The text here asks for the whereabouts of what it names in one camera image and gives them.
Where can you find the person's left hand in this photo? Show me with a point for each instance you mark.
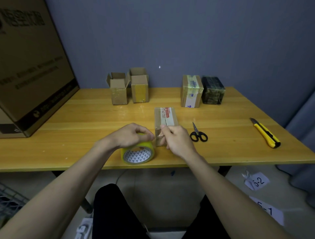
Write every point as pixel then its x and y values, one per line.
pixel 128 135

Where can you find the person's right hand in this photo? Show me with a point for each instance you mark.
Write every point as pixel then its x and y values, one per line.
pixel 179 140

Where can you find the yellow tape roll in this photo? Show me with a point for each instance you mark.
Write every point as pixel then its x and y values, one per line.
pixel 137 147

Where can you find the small carton red label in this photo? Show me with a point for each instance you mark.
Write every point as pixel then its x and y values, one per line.
pixel 160 123

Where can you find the small carton yellow tape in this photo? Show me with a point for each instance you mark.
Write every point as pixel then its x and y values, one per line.
pixel 139 91

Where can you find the brown box with white label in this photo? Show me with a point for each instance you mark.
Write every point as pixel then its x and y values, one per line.
pixel 190 93

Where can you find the black cardboard box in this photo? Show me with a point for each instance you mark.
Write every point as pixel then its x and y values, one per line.
pixel 212 91

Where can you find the person's left forearm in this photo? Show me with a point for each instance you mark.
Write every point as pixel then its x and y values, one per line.
pixel 54 194

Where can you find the person's right forearm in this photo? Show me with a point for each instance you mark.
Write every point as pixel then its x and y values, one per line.
pixel 236 202

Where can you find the person's black trousers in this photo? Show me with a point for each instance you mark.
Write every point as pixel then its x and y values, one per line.
pixel 113 214

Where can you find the black table leg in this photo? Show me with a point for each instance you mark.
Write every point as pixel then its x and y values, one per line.
pixel 86 205
pixel 224 170

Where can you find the yellow utility knife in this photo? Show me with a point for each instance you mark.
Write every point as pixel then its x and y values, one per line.
pixel 267 135

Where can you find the white power strip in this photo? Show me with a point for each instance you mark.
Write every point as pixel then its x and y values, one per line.
pixel 85 229

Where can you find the wide white paper floor label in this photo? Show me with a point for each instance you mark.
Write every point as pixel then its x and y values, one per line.
pixel 267 210

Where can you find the large flat brown carton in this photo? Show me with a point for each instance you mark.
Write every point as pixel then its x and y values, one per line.
pixel 32 64

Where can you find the grey pleated curtain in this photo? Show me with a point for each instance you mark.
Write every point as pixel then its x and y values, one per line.
pixel 302 152

